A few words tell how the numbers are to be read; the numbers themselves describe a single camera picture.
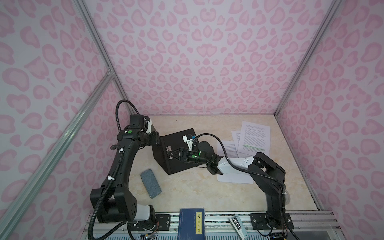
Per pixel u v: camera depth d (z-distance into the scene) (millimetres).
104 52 839
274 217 629
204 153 666
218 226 727
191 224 721
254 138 1068
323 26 750
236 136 1080
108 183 409
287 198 776
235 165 570
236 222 717
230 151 1001
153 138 734
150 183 836
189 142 769
